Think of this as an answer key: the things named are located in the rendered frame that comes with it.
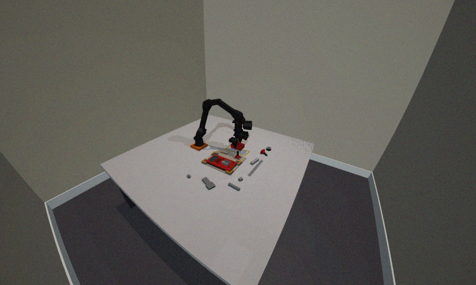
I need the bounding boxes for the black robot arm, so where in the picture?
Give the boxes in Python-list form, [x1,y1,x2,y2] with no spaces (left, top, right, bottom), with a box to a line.
[193,99,252,147]

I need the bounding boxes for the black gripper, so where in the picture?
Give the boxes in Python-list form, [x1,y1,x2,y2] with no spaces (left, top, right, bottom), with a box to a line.
[229,129,243,148]

